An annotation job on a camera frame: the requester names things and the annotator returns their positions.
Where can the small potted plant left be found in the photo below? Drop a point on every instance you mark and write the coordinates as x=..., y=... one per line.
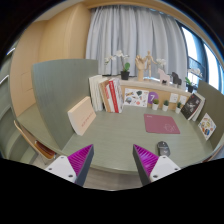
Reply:
x=155, y=104

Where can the dark cover leaning book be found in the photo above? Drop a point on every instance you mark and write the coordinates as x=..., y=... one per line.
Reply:
x=193, y=106

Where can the red and white book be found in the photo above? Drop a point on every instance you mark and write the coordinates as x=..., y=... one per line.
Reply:
x=115, y=95

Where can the white books on left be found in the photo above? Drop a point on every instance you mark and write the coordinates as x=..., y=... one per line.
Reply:
x=95, y=92

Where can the wooden hand model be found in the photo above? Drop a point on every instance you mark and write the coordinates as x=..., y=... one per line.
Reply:
x=140, y=64

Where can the maroon mouse pad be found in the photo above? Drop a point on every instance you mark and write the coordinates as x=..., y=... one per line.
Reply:
x=160, y=124

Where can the black horse figurine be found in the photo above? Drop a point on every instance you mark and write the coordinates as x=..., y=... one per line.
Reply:
x=176, y=79

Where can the pink horse figurine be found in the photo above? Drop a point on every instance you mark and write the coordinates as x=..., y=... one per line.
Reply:
x=164, y=78

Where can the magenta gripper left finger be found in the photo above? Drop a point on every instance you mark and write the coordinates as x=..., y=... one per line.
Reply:
x=74, y=167

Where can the small potted plant middle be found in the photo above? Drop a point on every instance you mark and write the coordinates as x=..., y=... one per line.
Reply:
x=165, y=105

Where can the white orchid in black pot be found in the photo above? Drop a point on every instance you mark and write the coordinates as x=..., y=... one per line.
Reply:
x=125, y=65

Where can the purple round number card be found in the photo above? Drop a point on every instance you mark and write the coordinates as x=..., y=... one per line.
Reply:
x=152, y=96

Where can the colourful illustrated leaning book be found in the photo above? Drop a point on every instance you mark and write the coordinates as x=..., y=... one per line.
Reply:
x=207, y=126

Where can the illustrated white card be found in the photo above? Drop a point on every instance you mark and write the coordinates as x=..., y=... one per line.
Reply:
x=136, y=97

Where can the grey curtain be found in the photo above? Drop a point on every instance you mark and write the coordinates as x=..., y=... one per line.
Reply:
x=135, y=31

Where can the small potted plant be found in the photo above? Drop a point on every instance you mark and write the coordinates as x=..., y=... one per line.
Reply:
x=155, y=104
x=178, y=107
x=165, y=105

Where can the green plant black pot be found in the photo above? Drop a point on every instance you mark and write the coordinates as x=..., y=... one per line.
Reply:
x=189, y=85

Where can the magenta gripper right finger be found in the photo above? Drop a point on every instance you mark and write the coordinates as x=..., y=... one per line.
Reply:
x=152, y=167

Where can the brown spine book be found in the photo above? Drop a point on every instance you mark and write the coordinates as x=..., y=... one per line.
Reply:
x=102, y=86

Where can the green desk partition panel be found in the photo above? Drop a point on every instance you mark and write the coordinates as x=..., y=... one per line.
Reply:
x=58, y=86

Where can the small potted plant right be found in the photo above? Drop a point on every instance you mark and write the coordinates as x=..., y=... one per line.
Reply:
x=178, y=107

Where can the wooden mannequin figure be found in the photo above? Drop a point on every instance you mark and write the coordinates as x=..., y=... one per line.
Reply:
x=149, y=61

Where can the grey computer mouse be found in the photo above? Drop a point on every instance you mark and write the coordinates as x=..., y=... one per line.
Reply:
x=163, y=148

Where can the wooden chair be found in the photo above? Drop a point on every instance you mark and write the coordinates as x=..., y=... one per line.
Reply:
x=43, y=150

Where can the right green partition panel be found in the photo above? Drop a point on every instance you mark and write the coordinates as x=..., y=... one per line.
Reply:
x=214, y=107

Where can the white paper card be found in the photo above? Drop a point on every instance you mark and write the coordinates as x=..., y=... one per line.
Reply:
x=173, y=98

